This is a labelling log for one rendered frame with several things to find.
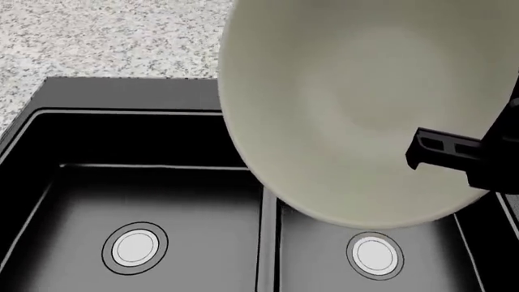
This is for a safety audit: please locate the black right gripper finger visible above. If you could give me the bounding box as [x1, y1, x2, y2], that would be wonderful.
[405, 127, 486, 171]

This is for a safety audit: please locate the cream mixing bowl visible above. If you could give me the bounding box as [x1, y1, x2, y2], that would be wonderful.
[217, 0, 519, 230]

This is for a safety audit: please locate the round silver sink drain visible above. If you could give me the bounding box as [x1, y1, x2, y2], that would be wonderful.
[101, 221, 169, 276]
[345, 231, 405, 281]

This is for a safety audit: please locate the black double basin sink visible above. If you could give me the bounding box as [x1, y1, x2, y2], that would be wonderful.
[0, 76, 519, 292]

